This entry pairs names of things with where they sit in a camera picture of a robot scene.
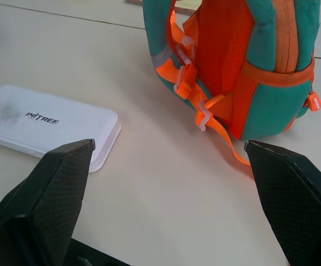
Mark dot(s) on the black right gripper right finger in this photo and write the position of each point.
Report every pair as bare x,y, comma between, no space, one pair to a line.
293,199

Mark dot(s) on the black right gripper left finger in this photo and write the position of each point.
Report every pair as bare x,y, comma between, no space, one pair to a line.
46,199

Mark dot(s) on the white Nitree box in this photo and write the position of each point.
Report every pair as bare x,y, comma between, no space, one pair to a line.
38,122

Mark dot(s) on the teal and orange backpack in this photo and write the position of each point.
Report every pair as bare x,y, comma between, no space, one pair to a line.
232,69

